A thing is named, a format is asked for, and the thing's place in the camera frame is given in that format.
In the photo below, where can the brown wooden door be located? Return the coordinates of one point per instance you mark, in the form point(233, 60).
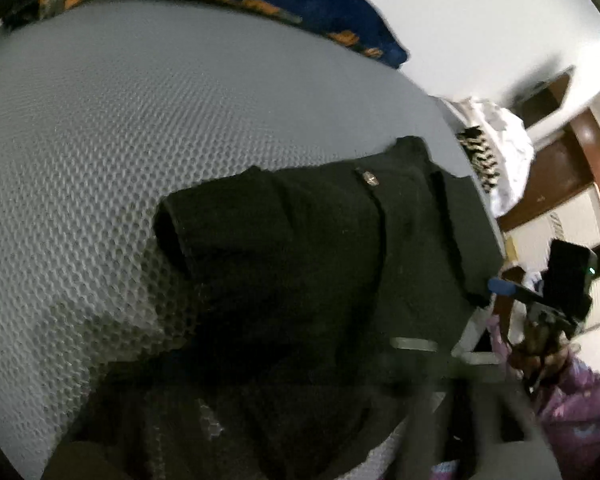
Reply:
point(560, 171)

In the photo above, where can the black white striped knit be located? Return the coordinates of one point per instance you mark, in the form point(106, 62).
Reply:
point(480, 153)

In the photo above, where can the grey textured mattress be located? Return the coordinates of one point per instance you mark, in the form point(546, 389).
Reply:
point(106, 110)

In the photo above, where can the white dotted cloth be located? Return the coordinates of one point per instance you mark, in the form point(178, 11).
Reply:
point(512, 146)

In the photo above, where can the white wardrobe doors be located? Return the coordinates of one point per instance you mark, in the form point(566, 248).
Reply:
point(576, 221)

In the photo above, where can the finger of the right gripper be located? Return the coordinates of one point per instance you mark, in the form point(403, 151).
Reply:
point(512, 290)

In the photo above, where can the person right hand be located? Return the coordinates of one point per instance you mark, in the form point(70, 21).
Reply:
point(542, 354)

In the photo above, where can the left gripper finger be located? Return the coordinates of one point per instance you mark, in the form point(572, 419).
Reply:
point(467, 404)

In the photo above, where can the wall mounted dark shelf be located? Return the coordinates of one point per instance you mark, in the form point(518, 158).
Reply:
point(543, 99)

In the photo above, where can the black pants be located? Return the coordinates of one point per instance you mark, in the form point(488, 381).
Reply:
point(316, 299)

